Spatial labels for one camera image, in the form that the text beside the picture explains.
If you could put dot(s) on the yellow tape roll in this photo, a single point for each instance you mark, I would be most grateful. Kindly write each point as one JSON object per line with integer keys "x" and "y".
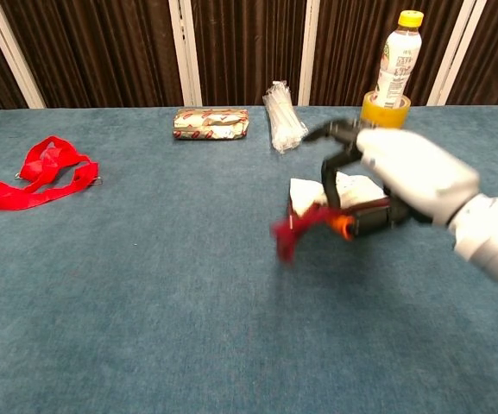
{"x": 373, "y": 115}

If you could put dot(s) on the gold foil snack packet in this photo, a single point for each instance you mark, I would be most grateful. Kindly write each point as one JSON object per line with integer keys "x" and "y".
{"x": 209, "y": 125}

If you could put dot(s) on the red-ribbed white paper folding fan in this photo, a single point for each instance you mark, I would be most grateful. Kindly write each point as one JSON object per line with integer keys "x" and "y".
{"x": 304, "y": 198}

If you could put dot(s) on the white bottle with yellow cap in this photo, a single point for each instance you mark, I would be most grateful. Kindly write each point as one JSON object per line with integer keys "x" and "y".
{"x": 399, "y": 56}

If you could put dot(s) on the brown curtain partition screen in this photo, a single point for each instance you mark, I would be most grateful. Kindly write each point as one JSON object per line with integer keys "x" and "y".
{"x": 248, "y": 47}

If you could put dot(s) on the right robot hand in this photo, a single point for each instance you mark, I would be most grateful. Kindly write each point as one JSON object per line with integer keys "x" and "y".
{"x": 412, "y": 168}

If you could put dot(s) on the clear bag of white straws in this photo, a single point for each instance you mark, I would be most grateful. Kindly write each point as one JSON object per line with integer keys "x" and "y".
{"x": 283, "y": 121}

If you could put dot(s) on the blue felt table mat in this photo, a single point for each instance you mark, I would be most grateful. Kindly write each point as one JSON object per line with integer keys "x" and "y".
{"x": 145, "y": 280}

